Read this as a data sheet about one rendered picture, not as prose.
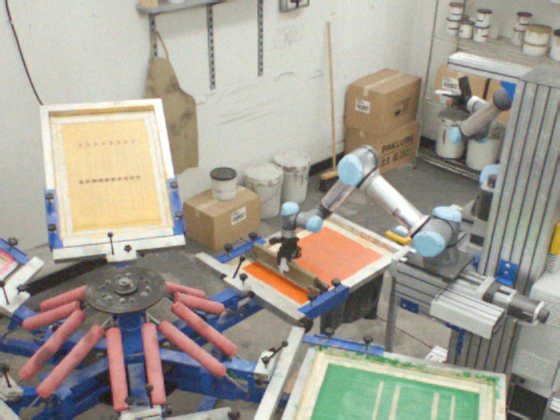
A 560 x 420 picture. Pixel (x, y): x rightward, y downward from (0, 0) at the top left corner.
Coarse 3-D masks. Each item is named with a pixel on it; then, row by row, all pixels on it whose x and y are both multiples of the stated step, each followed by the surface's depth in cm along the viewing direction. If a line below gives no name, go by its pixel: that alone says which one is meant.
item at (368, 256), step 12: (348, 252) 355; (360, 252) 355; (372, 252) 356; (360, 264) 346; (324, 276) 336; (336, 276) 336; (348, 276) 336; (276, 288) 326; (288, 288) 326; (300, 288) 327; (300, 300) 319
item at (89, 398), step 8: (104, 384) 272; (88, 392) 268; (96, 392) 268; (104, 392) 271; (80, 400) 265; (88, 400) 266; (96, 400) 270; (80, 408) 265; (88, 408) 268; (40, 416) 257; (48, 416) 257; (56, 416) 258; (72, 416) 264
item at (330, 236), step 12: (324, 228) 374; (300, 240) 363; (312, 240) 364; (324, 240) 364; (336, 240) 364; (348, 240) 365; (276, 252) 352; (252, 264) 342; (300, 264) 344; (264, 276) 334; (276, 276) 334
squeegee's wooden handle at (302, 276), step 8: (256, 248) 338; (264, 248) 335; (256, 256) 340; (264, 256) 335; (272, 256) 331; (272, 264) 333; (288, 264) 325; (288, 272) 327; (296, 272) 323; (304, 272) 319; (304, 280) 321; (312, 280) 316
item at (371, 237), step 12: (336, 216) 379; (348, 228) 372; (360, 228) 369; (264, 240) 355; (372, 240) 363; (384, 240) 359; (396, 252) 350; (228, 264) 336; (384, 264) 340; (360, 276) 331; (372, 276) 335; (264, 288) 319; (288, 300) 312
